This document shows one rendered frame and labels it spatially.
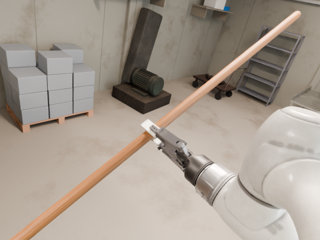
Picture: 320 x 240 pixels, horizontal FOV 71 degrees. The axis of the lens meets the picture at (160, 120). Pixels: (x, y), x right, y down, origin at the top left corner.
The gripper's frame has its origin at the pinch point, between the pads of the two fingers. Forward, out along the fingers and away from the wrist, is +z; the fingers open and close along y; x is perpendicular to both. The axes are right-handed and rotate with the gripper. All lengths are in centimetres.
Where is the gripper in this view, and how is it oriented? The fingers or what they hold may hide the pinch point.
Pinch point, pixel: (152, 132)
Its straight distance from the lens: 66.4
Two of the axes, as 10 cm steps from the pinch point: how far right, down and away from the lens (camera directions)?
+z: -6.4, -4.8, 5.9
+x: 7.4, -5.9, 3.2
